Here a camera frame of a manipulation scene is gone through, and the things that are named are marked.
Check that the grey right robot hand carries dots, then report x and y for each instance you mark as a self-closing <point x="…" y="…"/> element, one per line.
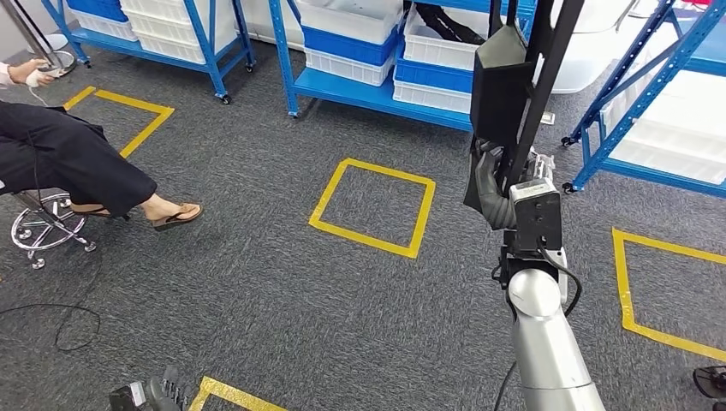
<point x="486" y="181"/>

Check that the black plastic frame part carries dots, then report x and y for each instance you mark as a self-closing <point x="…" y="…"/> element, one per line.
<point x="499" y="85"/>

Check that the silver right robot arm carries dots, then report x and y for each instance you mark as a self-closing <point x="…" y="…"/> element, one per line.
<point x="544" y="340"/>

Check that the blue metal shelf rack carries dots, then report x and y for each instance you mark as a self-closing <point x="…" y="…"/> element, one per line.
<point x="211" y="57"/>
<point x="368" y="93"/>
<point x="646" y="91"/>

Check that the small white floor plate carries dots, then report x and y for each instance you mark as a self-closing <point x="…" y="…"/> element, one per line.
<point x="547" y="118"/>

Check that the white plastic bin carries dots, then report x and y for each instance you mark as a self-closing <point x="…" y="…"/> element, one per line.
<point x="351" y="71"/>
<point x="351" y="20"/>
<point x="431" y="99"/>
<point x="437" y="54"/>

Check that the black parts pile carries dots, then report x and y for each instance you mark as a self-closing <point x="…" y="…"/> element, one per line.
<point x="448" y="25"/>

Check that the white car with red stripe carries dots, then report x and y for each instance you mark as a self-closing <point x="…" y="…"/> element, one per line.
<point x="590" y="57"/>

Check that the yellow floor tape square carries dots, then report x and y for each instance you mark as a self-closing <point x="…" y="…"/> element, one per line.
<point x="623" y="283"/>
<point x="136" y="102"/>

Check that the white bin stack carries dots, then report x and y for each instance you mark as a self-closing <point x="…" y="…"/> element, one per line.
<point x="669" y="142"/>
<point x="164" y="28"/>

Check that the brown sandal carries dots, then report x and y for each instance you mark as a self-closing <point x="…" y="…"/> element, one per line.
<point x="93" y="212"/>
<point x="181" y="218"/>

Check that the person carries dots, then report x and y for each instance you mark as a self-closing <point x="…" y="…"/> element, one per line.
<point x="68" y="153"/>

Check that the chrome stool base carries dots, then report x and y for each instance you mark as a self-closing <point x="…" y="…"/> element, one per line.
<point x="51" y="232"/>

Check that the white handheld controller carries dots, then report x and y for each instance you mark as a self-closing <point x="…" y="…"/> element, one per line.
<point x="42" y="75"/>

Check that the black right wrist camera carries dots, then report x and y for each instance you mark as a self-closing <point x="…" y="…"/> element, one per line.
<point x="539" y="218"/>

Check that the chrome pedestal stand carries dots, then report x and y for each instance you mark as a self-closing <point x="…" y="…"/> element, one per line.
<point x="59" y="59"/>

